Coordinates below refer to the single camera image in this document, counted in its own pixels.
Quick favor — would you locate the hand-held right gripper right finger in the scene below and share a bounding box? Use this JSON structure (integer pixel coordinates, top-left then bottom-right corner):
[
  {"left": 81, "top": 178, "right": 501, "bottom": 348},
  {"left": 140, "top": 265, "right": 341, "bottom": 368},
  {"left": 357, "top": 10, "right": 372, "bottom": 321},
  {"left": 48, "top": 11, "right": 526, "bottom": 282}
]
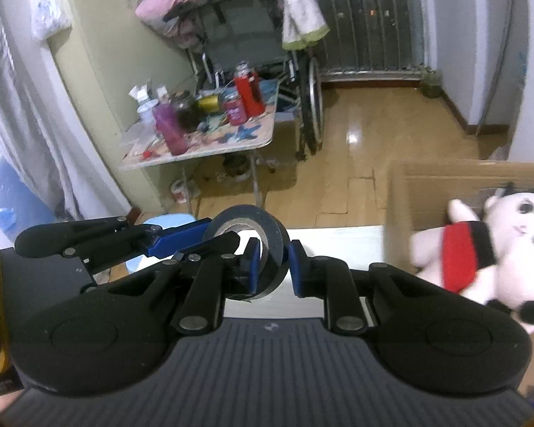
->
[{"left": 288, "top": 239, "right": 512, "bottom": 335}]

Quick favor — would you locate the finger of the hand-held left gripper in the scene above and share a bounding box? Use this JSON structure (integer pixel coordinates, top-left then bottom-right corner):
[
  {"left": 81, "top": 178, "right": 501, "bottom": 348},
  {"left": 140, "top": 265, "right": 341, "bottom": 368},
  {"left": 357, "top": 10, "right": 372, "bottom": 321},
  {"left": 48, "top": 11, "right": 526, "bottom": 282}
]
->
[
  {"left": 14, "top": 216, "right": 214, "bottom": 276},
  {"left": 173, "top": 232, "right": 242, "bottom": 264}
]

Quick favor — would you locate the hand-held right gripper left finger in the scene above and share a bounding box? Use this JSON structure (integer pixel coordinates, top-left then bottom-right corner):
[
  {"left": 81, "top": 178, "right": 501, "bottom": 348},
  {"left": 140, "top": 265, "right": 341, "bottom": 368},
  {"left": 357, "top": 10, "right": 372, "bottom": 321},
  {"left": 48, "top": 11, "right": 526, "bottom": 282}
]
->
[{"left": 100, "top": 238, "right": 263, "bottom": 335}]

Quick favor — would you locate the black electrical tape roll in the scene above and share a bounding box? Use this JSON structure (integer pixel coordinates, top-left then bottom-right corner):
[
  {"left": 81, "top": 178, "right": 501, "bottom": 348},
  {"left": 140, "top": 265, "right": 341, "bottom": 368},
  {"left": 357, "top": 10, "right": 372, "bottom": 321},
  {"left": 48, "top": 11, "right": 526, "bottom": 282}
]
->
[{"left": 203, "top": 205, "right": 291, "bottom": 301}]

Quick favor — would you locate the brown cardboard box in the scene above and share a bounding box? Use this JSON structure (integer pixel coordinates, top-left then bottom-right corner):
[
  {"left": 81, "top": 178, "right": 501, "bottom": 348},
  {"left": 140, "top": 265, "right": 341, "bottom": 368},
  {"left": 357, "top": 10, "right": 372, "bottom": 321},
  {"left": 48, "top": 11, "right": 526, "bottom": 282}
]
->
[{"left": 385, "top": 160, "right": 534, "bottom": 396}]

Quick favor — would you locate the white plush toy red shirt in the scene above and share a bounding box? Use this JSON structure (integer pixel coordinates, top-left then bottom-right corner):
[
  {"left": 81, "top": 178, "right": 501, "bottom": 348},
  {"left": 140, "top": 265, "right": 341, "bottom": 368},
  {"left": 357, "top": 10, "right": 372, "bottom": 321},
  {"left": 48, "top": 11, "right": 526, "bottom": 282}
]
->
[{"left": 409, "top": 191, "right": 534, "bottom": 334}]

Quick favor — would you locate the clear plastic food container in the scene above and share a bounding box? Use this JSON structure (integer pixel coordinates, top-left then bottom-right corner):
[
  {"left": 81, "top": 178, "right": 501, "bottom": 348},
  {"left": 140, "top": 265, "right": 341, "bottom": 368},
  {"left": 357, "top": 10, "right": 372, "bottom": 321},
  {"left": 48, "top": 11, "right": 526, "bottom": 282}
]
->
[{"left": 118, "top": 122, "right": 161, "bottom": 152}]

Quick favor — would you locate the small white and red can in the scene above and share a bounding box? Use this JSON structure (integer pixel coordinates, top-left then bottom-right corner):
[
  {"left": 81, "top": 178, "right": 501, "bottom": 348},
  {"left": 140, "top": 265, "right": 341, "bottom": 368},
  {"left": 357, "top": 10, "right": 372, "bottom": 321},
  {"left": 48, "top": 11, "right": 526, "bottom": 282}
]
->
[{"left": 170, "top": 179, "right": 192, "bottom": 205}]

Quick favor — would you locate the dark round pot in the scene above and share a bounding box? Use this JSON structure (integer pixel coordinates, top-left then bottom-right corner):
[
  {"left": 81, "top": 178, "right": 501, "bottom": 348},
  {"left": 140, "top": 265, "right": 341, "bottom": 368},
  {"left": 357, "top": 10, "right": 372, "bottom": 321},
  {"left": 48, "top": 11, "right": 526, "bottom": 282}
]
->
[{"left": 222, "top": 155, "right": 252, "bottom": 182}]

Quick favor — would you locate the purple plastic cup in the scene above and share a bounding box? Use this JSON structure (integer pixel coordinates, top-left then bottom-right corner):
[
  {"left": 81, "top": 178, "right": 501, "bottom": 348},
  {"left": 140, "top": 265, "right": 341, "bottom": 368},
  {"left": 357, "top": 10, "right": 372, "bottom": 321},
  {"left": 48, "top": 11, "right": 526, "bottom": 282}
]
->
[{"left": 152, "top": 101, "right": 188, "bottom": 156}]

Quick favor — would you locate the folding table with starfish print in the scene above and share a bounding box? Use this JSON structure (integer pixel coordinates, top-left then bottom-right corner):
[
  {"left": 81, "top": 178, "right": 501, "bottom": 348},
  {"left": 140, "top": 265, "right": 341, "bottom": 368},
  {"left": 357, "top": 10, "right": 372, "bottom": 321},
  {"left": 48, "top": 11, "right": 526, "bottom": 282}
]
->
[{"left": 118, "top": 78, "right": 280, "bottom": 214}]

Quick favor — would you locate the blue plastic bag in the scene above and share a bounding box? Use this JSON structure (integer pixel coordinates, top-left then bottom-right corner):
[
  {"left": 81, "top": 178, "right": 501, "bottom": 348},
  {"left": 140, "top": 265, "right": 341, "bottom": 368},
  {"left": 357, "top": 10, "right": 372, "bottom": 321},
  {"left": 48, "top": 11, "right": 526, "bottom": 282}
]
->
[{"left": 0, "top": 155, "right": 56, "bottom": 232}]

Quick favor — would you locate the dark glass jar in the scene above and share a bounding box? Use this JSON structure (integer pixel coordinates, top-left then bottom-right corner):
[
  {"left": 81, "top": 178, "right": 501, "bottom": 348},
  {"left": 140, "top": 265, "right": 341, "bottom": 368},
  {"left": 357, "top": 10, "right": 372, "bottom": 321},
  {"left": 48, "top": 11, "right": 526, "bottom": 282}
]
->
[{"left": 171, "top": 90, "right": 201, "bottom": 132}]

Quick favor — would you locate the white round tub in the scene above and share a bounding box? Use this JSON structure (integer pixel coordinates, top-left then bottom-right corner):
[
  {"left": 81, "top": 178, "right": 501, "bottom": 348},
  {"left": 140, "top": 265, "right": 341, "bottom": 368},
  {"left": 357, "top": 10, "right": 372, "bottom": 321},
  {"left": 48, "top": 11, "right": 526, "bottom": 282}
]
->
[{"left": 136, "top": 100, "right": 158, "bottom": 125}]

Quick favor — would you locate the red drink can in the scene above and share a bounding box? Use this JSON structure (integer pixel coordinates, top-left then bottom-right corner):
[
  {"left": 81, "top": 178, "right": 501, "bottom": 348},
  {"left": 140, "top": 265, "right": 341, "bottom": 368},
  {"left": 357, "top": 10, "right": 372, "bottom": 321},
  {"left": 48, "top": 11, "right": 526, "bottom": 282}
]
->
[{"left": 222, "top": 91, "right": 247, "bottom": 126}]

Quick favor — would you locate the small white carton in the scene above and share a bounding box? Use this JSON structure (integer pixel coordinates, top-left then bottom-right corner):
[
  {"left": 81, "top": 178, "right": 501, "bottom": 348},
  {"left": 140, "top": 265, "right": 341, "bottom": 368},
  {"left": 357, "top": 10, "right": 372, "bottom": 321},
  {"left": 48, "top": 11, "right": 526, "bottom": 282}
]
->
[{"left": 129, "top": 82, "right": 154, "bottom": 103}]

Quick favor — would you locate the red thermos bottle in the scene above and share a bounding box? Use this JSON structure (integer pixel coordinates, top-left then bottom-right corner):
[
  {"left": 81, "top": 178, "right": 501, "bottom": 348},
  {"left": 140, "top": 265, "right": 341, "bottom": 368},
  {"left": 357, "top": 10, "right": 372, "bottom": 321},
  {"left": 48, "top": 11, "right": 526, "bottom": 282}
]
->
[{"left": 232, "top": 61, "right": 265, "bottom": 117}]

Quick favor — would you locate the white curtain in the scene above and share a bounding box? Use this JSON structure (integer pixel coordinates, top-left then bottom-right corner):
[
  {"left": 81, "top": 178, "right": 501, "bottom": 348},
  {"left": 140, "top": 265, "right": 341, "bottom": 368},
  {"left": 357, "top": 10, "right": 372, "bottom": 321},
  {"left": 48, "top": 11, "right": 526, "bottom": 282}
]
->
[{"left": 0, "top": 0, "right": 132, "bottom": 250}]

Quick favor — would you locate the grey wheelchair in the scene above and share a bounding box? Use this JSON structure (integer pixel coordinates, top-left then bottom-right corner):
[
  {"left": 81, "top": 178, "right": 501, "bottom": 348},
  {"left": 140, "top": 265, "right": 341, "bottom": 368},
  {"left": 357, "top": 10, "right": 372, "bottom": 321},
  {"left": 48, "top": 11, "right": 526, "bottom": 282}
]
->
[{"left": 162, "top": 0, "right": 325, "bottom": 161}]

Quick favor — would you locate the pink pillow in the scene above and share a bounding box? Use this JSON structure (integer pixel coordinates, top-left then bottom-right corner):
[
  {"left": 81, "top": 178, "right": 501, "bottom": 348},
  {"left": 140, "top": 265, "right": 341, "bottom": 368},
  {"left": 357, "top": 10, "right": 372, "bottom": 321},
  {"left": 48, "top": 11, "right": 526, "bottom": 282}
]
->
[{"left": 135, "top": 0, "right": 205, "bottom": 49}]

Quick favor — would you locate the white towel with green edge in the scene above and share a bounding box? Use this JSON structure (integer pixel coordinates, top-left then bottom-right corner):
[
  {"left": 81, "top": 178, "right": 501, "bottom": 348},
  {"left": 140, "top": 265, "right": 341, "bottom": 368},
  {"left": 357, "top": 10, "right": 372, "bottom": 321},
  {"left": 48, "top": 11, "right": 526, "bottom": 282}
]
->
[{"left": 245, "top": 0, "right": 331, "bottom": 52}]

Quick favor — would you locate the white plastic bag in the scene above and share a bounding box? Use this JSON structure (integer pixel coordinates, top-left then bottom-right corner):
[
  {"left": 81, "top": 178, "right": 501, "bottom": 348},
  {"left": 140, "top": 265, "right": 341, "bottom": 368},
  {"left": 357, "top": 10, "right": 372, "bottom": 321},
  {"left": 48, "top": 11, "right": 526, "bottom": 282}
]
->
[{"left": 30, "top": 0, "right": 72, "bottom": 44}]

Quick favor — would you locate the metal window railing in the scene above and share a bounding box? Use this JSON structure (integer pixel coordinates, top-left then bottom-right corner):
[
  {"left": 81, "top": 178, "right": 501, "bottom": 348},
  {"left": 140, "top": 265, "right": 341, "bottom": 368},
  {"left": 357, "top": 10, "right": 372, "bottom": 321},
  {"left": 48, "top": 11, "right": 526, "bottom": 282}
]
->
[{"left": 303, "top": 0, "right": 432, "bottom": 81}]

